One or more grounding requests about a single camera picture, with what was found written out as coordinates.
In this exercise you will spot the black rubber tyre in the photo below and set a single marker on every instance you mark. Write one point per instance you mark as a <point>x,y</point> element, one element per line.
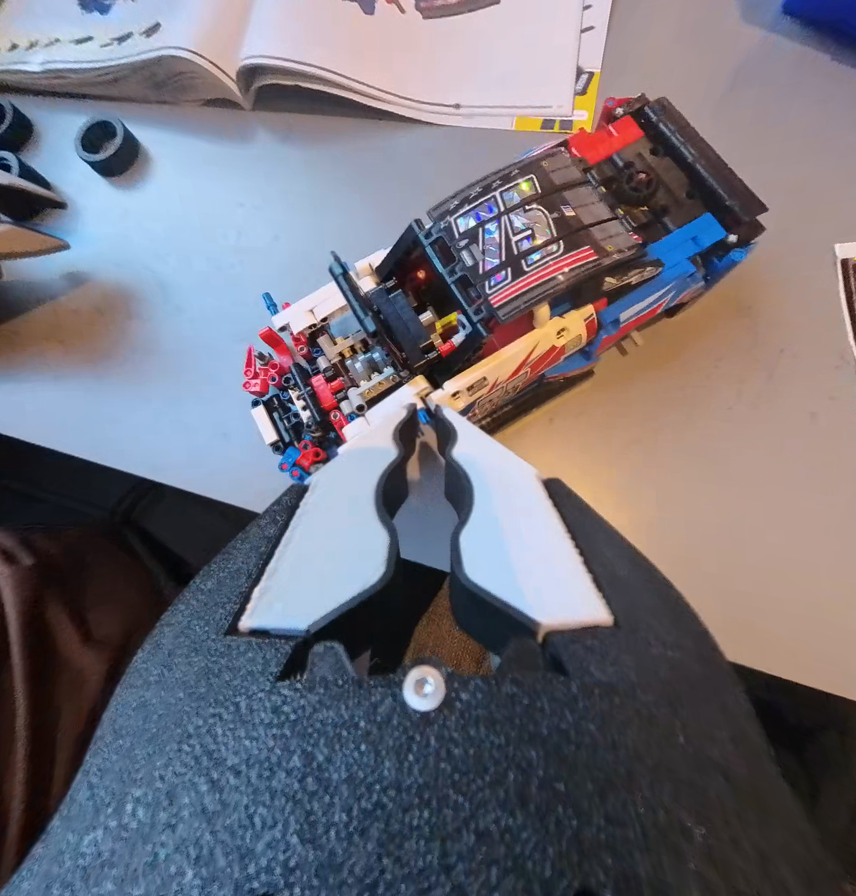
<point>4,124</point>
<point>15,168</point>
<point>108,145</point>

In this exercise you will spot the person's black trousers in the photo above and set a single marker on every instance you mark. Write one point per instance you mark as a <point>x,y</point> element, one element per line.
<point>106,490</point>

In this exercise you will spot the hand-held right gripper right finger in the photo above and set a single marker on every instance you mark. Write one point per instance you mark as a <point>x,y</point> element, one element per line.
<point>526,553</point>

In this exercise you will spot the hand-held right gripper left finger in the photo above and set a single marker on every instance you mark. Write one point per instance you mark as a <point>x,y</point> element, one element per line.
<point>330,546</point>

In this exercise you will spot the toy brick race car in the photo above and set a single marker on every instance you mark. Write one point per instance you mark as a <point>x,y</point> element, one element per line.
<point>526,238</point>

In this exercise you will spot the open instruction booklet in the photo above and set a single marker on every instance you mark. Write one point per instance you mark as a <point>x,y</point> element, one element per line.
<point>372,49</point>

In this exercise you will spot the person's brown hoodie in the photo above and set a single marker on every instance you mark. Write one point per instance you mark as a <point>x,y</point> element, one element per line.
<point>57,665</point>

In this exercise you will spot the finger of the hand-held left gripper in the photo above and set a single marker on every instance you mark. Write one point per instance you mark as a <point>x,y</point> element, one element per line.
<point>15,241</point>
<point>11,192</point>

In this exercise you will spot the blue plastic bin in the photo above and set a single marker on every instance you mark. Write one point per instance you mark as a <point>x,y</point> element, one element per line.
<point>830,15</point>

